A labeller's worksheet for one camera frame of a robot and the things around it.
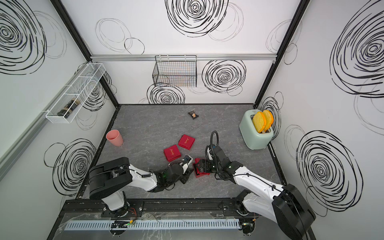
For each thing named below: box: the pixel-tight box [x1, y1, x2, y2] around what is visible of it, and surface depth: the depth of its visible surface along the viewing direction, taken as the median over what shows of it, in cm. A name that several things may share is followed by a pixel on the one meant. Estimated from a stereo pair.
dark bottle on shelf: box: [57, 98, 81, 119], surface depth 68 cm
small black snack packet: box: [187, 110, 199, 120], surface depth 114 cm
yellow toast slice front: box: [252, 111, 267, 133], surface depth 86 cm
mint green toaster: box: [239, 109, 274, 150], surface depth 90 cm
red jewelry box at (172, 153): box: [163, 144, 181, 163], surface depth 92 cm
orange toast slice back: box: [263, 110, 274, 132], surface depth 84 cm
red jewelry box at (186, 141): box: [178, 134, 195, 151], surface depth 98 cm
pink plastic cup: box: [105, 129, 123, 147], surface depth 94 cm
